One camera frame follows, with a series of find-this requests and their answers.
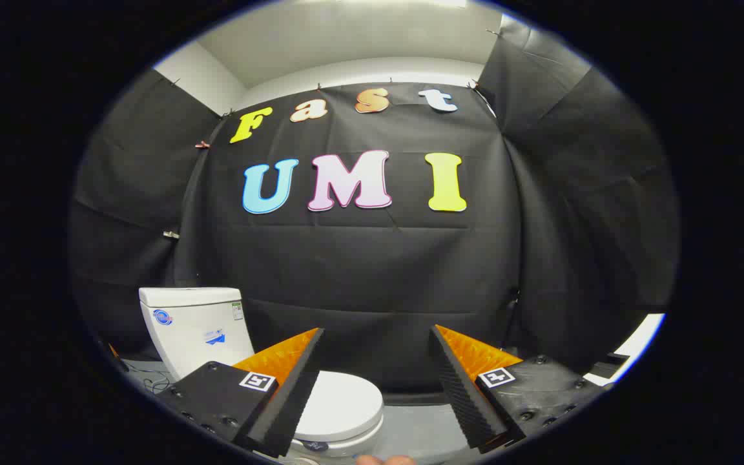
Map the white toilet with tank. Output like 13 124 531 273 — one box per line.
139 287 386 463

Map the black backdrop cloth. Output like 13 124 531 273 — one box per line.
67 16 681 408

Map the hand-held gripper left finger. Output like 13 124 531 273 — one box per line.
152 327 325 459

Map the tangle of black cables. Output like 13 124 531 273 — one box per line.
132 360 176 395

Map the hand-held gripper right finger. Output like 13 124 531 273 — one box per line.
428 324 615 454

